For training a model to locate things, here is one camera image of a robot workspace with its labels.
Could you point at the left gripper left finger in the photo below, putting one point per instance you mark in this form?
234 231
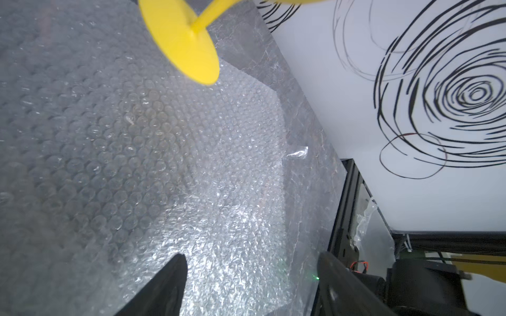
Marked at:
163 294

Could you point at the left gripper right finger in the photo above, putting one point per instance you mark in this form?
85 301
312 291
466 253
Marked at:
342 293

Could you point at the bubble wrap of yellow glass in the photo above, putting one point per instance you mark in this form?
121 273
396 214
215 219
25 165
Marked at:
113 161

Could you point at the yellow wine glass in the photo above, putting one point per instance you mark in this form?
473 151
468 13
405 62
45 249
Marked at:
181 35

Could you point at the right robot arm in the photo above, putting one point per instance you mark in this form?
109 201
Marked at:
419 287

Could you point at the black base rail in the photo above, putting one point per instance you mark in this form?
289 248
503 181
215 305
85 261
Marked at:
341 240

